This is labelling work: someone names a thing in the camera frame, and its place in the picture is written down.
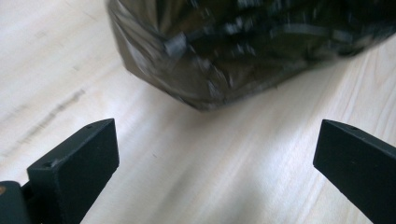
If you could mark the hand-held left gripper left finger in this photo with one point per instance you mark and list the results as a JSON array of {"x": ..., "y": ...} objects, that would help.
[{"x": 77, "y": 168}]

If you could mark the black plastic trash bag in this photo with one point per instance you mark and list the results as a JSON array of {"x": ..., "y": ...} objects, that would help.
[{"x": 233, "y": 46}]

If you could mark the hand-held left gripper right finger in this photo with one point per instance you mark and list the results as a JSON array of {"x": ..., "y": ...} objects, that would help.
[{"x": 361, "y": 165}]

